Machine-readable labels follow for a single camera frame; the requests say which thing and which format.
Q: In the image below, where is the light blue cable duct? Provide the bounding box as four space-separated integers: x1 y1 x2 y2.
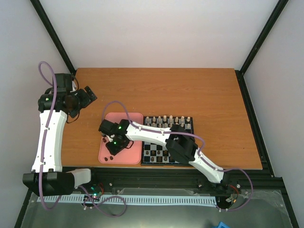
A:
44 193 217 207

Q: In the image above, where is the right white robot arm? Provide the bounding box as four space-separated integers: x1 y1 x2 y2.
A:
99 119 224 184

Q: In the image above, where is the left black frame post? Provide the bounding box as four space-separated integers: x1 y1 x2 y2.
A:
30 0 76 75

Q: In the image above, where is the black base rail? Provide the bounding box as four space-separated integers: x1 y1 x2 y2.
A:
84 168 287 196

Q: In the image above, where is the pink plastic tray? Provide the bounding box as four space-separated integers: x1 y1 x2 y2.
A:
98 112 143 165

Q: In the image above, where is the blue object at bottom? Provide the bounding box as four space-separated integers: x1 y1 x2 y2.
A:
212 222 230 228

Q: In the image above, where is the right black frame post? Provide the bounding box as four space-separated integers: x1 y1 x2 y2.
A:
239 0 290 74

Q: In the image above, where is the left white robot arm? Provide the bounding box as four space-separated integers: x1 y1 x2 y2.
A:
22 73 99 197

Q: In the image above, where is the black frame post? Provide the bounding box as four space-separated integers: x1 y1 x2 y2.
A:
239 0 290 74
30 0 76 75

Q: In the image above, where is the black white chess board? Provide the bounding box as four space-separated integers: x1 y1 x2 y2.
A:
141 116 198 166

